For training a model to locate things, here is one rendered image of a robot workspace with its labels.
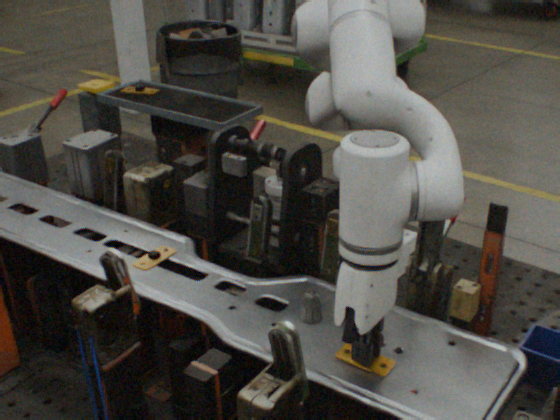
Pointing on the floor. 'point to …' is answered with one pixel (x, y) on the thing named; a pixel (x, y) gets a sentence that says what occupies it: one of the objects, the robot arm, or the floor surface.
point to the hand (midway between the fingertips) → (366, 346)
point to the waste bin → (201, 58)
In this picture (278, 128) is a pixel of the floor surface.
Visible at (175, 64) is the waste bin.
